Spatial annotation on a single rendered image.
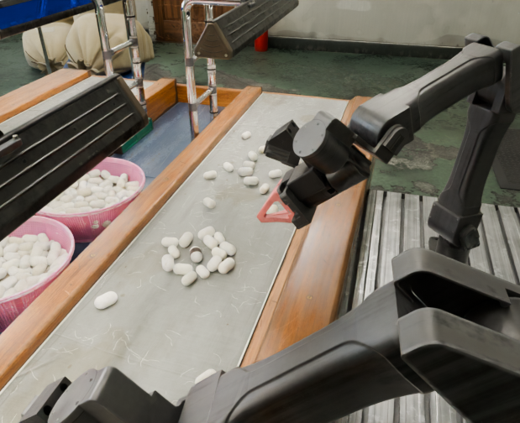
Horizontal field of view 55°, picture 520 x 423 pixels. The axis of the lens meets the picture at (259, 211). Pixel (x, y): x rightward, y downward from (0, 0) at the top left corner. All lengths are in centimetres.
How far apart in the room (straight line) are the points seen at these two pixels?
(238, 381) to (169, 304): 45
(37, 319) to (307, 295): 42
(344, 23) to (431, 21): 81
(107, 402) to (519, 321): 31
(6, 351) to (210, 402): 45
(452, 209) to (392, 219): 27
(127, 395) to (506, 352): 30
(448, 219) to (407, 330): 68
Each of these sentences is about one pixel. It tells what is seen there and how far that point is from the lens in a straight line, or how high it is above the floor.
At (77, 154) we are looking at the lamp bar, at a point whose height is 107.
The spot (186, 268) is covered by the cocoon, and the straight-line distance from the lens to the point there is 89.
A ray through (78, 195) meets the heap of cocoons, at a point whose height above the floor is 74.
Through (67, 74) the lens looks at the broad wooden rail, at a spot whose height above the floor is 76.
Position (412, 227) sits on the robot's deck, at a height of 67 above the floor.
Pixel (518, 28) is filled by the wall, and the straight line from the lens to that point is 538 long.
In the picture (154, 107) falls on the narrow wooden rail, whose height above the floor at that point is 72.
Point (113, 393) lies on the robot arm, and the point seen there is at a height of 96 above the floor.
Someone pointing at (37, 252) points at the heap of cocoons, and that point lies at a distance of 104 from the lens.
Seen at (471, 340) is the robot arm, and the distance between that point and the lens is 31.
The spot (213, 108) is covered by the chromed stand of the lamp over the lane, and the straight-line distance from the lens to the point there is 152.
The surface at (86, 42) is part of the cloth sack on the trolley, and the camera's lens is 390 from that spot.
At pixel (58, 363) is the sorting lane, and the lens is 81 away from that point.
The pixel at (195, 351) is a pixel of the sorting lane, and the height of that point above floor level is 74.
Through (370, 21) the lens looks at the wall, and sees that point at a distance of 527.
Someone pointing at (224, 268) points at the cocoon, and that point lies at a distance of 89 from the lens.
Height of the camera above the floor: 131
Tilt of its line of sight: 32 degrees down
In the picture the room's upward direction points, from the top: straight up
